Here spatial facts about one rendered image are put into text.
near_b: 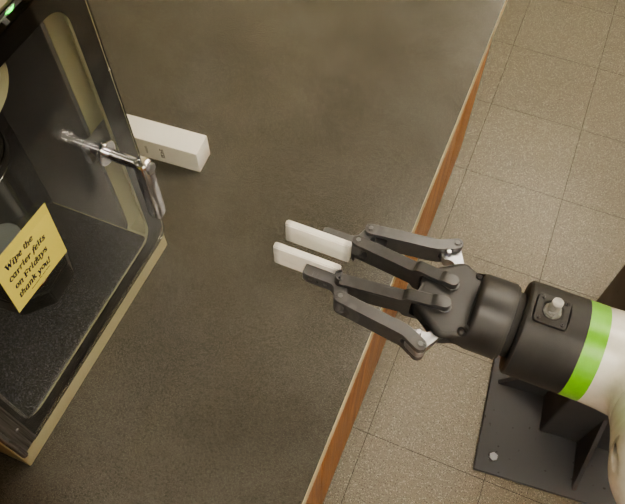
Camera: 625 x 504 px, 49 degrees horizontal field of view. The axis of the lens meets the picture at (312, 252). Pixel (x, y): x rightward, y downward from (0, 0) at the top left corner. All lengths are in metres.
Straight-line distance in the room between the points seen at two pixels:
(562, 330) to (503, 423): 1.24
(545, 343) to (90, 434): 0.52
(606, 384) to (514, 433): 1.22
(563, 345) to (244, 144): 0.59
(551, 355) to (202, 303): 0.45
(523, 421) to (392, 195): 1.02
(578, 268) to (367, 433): 0.80
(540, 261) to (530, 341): 1.49
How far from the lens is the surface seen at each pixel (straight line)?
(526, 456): 1.85
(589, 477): 1.89
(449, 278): 0.66
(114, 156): 0.71
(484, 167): 2.27
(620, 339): 0.65
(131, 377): 0.87
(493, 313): 0.63
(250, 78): 1.13
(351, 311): 0.65
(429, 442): 1.82
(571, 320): 0.64
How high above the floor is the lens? 1.73
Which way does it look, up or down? 59 degrees down
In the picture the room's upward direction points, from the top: straight up
